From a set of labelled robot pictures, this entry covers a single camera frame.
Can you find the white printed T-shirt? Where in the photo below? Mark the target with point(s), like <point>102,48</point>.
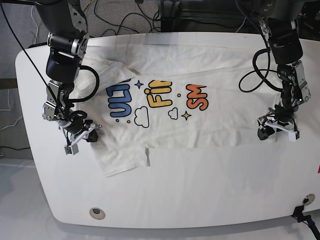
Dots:
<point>173,97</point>

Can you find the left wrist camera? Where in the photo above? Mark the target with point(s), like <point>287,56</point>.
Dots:
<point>293,136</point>

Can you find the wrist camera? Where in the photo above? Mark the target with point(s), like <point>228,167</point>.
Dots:
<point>293,136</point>
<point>71,150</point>

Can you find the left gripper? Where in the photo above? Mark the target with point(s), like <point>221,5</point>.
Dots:
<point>279,119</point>

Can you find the table cable grommet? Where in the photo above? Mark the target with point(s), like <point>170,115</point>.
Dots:
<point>97,213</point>
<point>309,199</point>

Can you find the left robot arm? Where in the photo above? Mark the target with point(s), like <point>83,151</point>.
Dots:
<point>276,21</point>

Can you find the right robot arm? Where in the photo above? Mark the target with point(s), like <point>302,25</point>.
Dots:
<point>67,39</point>

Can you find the left table cable grommet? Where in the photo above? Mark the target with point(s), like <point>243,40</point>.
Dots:
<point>97,213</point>

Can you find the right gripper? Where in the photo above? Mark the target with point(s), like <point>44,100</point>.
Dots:
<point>79,129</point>

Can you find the right table cable grommet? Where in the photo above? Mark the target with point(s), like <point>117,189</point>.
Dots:
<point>309,199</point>

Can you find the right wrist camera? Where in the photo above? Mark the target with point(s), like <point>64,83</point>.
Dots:
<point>71,150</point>

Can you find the black table clamp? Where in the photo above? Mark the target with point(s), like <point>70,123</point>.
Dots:
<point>306,219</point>

